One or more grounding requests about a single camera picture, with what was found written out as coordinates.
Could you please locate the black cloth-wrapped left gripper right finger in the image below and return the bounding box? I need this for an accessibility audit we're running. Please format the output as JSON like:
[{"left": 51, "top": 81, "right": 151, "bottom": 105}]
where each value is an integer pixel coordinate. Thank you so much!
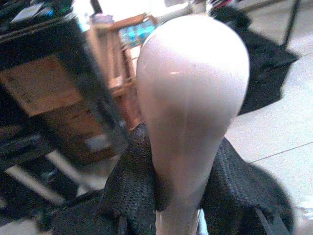
[{"left": 197, "top": 139, "right": 295, "bottom": 235}]

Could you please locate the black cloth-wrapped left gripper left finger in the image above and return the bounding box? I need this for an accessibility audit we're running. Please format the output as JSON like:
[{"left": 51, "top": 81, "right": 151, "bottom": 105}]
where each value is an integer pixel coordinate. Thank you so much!
[{"left": 97, "top": 122, "right": 172, "bottom": 235}]

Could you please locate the white plastic broom handle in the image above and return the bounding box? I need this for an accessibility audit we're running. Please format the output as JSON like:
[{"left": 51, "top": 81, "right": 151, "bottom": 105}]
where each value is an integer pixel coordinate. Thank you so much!
[{"left": 136, "top": 14, "right": 251, "bottom": 235}]

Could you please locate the wooden chair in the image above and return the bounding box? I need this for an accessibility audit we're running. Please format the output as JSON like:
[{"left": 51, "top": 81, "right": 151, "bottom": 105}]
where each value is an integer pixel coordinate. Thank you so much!
[{"left": 87, "top": 14, "right": 161, "bottom": 132}]

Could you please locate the black cloth bag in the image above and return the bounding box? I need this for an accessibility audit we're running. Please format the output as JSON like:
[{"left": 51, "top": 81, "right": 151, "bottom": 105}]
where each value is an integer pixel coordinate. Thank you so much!
[{"left": 209, "top": 6, "right": 299, "bottom": 116}]

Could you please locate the brown cardboard box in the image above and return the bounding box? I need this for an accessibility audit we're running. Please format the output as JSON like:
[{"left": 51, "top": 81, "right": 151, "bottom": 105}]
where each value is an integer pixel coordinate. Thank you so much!
[{"left": 0, "top": 54, "right": 85, "bottom": 117}]

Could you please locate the black shelf unit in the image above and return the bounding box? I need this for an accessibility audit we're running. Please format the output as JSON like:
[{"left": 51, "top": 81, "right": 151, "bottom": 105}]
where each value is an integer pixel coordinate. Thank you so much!
[{"left": 0, "top": 0, "right": 130, "bottom": 216}]

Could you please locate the blue patterned item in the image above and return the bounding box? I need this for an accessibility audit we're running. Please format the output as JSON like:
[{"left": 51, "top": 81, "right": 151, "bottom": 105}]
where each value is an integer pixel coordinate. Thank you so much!
[{"left": 119, "top": 20, "right": 160, "bottom": 48}]

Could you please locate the thin black pole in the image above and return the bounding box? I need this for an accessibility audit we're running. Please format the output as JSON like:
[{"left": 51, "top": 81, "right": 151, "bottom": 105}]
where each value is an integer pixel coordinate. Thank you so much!
[{"left": 281, "top": 0, "right": 302, "bottom": 47}]

